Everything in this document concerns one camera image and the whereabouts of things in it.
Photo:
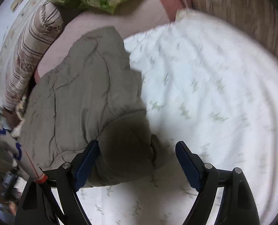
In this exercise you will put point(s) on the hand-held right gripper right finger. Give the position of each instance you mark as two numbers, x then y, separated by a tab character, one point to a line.
188	166

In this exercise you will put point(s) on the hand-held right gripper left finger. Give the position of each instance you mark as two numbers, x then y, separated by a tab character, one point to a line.
87	163

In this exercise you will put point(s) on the olive quilted hooded jacket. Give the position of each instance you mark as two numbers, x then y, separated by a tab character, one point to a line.
87	93

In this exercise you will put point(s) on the white printed stick orange band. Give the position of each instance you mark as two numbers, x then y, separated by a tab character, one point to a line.
24	160

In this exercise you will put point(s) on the white leaf-print bedsheet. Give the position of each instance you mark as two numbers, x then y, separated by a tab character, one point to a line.
211	93

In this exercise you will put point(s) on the cream patterned cloth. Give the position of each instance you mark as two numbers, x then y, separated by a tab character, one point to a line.
20	114

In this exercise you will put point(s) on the striped floral pillow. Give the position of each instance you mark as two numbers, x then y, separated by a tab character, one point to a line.
33	51

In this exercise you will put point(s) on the pink blanket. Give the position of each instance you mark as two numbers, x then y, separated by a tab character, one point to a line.
134	21

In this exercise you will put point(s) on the striped floral bed cushion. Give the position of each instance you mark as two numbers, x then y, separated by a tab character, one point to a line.
242	7

